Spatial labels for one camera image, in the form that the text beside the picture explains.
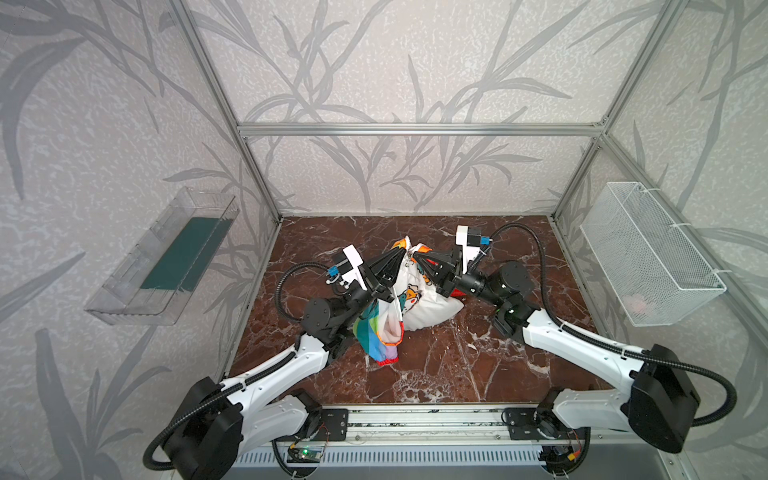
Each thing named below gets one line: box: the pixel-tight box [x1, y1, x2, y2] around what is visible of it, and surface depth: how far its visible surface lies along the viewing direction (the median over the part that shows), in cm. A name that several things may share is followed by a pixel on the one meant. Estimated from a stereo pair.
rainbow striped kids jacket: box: [353, 236, 464, 367], surface depth 75 cm
